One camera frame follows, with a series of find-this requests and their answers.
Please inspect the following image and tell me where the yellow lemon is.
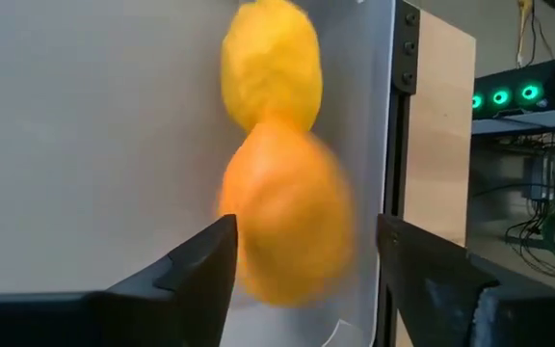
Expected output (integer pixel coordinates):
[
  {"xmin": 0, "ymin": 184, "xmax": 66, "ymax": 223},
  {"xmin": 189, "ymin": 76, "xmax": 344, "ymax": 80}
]
[{"xmin": 220, "ymin": 0, "xmax": 325, "ymax": 134}]

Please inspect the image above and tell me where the orange-yellow lemon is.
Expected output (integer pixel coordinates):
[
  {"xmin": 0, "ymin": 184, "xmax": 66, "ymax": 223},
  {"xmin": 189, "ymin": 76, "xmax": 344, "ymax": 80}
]
[{"xmin": 217, "ymin": 120, "xmax": 356, "ymax": 308}]

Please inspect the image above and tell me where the wooden table side panel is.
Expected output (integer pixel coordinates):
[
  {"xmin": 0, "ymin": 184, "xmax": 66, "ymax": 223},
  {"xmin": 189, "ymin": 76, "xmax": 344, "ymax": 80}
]
[{"xmin": 402, "ymin": 8, "xmax": 477, "ymax": 250}]

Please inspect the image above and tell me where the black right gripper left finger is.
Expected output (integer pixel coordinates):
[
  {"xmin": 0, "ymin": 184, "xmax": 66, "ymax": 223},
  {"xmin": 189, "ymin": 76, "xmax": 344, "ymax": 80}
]
[{"xmin": 0, "ymin": 214, "xmax": 239, "ymax": 347}]

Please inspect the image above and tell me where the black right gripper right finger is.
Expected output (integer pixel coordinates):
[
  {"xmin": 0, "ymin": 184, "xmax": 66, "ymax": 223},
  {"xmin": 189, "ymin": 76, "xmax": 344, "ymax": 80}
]
[{"xmin": 376, "ymin": 213, "xmax": 555, "ymax": 347}]

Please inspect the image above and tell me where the computer with green fans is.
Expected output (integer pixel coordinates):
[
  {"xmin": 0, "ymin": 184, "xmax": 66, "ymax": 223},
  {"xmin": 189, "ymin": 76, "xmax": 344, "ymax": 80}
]
[{"xmin": 471, "ymin": 57, "xmax": 555, "ymax": 120}]

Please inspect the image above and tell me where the clear plastic bin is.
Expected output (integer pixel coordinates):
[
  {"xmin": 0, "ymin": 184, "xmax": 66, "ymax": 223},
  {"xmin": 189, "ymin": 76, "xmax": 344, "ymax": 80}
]
[{"xmin": 301, "ymin": 0, "xmax": 397, "ymax": 347}]

